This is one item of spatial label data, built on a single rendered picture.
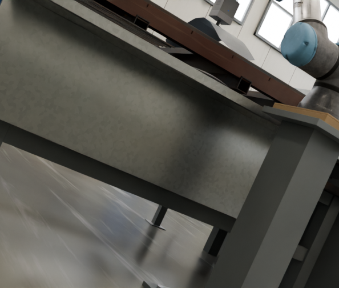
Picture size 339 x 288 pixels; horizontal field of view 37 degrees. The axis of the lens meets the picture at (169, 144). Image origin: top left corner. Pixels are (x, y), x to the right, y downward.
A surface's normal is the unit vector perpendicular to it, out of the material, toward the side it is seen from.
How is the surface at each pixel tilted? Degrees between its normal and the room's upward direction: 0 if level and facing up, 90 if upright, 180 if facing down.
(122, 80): 90
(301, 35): 95
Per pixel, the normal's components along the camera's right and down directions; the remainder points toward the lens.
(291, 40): -0.83, -0.29
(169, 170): 0.40, 0.18
